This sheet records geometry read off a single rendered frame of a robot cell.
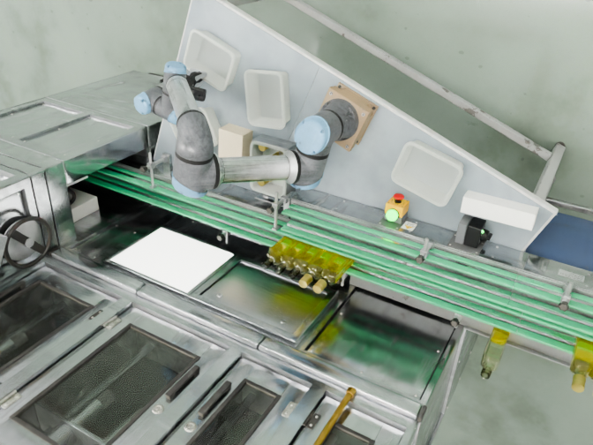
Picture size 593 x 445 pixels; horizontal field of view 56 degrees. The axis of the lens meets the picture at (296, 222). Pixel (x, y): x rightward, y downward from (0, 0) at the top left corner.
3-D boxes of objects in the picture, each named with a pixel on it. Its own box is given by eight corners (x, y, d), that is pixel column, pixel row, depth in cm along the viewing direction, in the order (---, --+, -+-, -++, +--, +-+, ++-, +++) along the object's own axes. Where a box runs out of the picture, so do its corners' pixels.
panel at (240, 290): (161, 230, 254) (105, 266, 229) (161, 224, 253) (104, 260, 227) (338, 297, 218) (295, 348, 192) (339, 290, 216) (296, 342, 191)
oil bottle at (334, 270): (343, 256, 221) (318, 283, 205) (344, 244, 218) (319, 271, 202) (356, 260, 219) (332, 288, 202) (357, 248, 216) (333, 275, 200)
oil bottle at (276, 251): (292, 238, 230) (265, 263, 214) (293, 227, 228) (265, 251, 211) (304, 243, 228) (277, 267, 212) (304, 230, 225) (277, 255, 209)
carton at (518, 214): (468, 190, 197) (463, 196, 192) (538, 207, 187) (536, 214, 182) (464, 205, 200) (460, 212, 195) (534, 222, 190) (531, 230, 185)
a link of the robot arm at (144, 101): (148, 120, 204) (131, 110, 207) (169, 109, 212) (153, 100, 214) (148, 101, 199) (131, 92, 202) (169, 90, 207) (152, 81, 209)
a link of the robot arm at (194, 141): (183, 128, 159) (157, 57, 194) (178, 161, 165) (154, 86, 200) (222, 130, 164) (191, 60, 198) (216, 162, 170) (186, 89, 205)
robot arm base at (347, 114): (326, 92, 199) (313, 98, 191) (364, 108, 194) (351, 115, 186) (317, 129, 207) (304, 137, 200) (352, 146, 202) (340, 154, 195)
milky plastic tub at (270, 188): (260, 182, 243) (249, 189, 236) (260, 133, 231) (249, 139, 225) (295, 192, 235) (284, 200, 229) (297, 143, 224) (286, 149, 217)
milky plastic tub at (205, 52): (205, 23, 224) (191, 26, 217) (248, 50, 219) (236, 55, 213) (194, 61, 235) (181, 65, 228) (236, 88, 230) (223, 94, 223)
